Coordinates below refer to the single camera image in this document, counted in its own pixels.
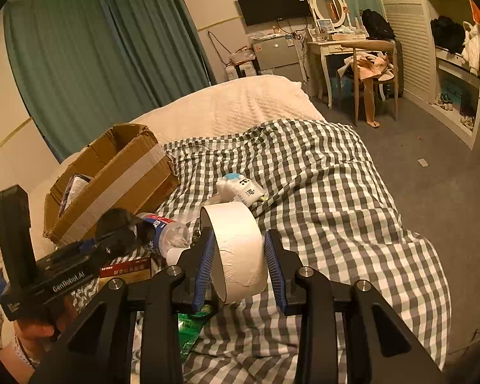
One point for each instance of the brown cardboard box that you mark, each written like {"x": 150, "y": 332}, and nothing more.
{"x": 127, "y": 168}

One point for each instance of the white tissue pack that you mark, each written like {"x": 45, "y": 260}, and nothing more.
{"x": 234, "y": 187}

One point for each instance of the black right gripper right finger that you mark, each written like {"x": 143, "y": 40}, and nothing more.
{"x": 379, "y": 347}

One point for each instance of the red medicine box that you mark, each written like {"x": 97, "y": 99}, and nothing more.
{"x": 134, "y": 271}

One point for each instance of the person left hand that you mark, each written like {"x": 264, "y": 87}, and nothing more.
{"x": 32, "y": 330}

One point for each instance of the black wall television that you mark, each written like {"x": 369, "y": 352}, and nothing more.
{"x": 264, "y": 11}

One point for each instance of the white dressing table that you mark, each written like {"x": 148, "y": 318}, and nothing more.
{"x": 326, "y": 55}

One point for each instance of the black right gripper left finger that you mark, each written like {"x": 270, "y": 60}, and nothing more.
{"x": 97, "y": 347}

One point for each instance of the checkered grey white blanket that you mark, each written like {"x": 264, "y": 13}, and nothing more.
{"x": 326, "y": 198}

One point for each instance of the oval white vanity mirror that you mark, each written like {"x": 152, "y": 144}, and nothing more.
{"x": 329, "y": 9}

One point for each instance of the white tape roll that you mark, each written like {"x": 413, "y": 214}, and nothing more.
{"x": 239, "y": 269}

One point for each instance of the white quilted mattress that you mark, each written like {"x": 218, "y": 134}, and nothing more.
{"x": 220, "y": 110}

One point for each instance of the green curtain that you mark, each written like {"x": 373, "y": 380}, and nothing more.
{"x": 83, "y": 66}

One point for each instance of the white open shelf wardrobe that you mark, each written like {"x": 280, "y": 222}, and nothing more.
{"x": 444, "y": 83}

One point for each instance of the wooden chair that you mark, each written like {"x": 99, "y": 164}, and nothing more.
{"x": 372, "y": 63}

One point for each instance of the green snack packet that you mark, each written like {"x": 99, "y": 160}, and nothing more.
{"x": 189, "y": 329}

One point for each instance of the grey mini fridge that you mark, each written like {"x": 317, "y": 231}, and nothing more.
{"x": 277, "y": 55}

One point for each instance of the plastic bottle blue label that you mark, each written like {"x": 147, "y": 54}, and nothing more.
{"x": 168, "y": 234}

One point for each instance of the black backpack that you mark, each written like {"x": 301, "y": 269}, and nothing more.
{"x": 377, "y": 26}

